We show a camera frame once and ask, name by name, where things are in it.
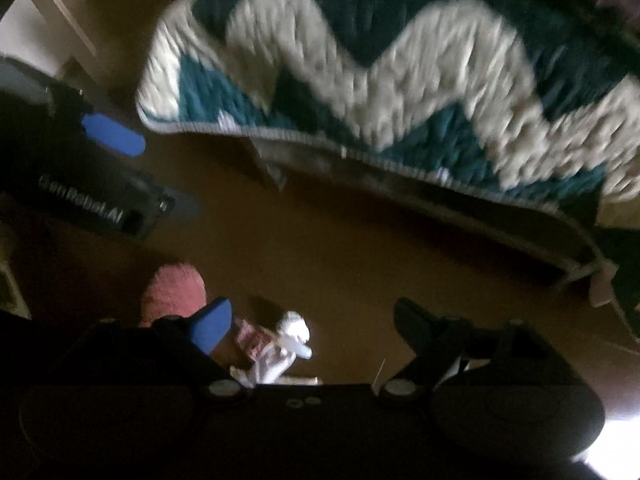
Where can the white stuffed toy pink dress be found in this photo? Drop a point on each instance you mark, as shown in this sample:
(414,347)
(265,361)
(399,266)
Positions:
(290,340)

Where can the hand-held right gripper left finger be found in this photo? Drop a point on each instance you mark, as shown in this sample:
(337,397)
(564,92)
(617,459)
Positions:
(214,329)

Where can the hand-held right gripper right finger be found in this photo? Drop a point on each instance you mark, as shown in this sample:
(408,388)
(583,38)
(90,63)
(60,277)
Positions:
(415,322)

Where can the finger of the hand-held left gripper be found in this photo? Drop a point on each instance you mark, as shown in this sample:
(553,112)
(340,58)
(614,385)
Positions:
(116,136)

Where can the teal and cream knitted blanket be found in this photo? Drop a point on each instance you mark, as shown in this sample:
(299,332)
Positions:
(400,75)

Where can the red patterned wrapper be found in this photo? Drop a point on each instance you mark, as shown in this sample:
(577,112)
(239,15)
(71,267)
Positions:
(252,341)

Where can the reddish fuzzy slipper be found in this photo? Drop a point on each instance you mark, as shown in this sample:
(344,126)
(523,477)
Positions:
(172,292)

